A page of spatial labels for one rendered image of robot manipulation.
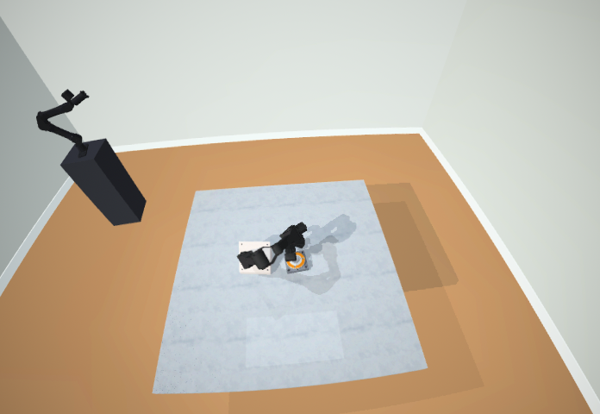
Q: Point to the orange round plate with holes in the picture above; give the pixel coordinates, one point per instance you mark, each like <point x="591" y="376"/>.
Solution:
<point x="298" y="264"/>

